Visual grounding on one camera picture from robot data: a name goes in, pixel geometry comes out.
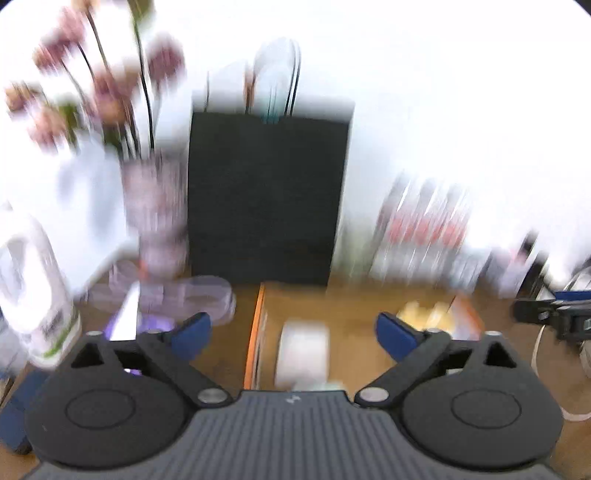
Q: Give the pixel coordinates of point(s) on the black paper bag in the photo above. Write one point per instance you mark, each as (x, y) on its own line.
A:
(265, 198)

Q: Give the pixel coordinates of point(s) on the blue packet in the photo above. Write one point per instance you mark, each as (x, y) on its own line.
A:
(18, 410)

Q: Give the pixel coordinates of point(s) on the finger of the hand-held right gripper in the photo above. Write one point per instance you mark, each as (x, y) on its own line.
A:
(533, 311)

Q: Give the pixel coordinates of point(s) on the purple tissue box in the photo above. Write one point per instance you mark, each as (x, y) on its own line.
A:
(194, 295)

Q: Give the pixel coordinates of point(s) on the yellow bread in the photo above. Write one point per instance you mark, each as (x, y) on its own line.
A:
(422, 314)

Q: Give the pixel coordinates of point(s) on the pink artificial flowers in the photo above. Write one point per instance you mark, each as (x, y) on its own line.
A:
(106, 92)

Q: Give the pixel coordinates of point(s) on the white detergent bottle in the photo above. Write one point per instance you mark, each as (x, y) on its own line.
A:
(32, 295)

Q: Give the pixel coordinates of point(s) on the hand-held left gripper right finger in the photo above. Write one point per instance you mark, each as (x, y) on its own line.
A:
(395, 334)

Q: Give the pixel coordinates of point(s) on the patterned flower vase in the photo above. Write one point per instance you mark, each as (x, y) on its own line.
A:
(159, 217)

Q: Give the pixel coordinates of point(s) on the lavender tin box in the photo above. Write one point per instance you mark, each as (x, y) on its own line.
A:
(508, 272)

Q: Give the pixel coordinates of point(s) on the white tape roll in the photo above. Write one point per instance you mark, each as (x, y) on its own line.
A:
(302, 353)

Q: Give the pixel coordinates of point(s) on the red cardboard box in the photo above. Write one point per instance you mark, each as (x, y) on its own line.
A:
(255, 332)

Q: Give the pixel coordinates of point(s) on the white paper bag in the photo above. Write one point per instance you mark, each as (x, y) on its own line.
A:
(94, 207)

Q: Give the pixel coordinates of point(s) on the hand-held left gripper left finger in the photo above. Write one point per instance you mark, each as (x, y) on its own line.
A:
(191, 330)

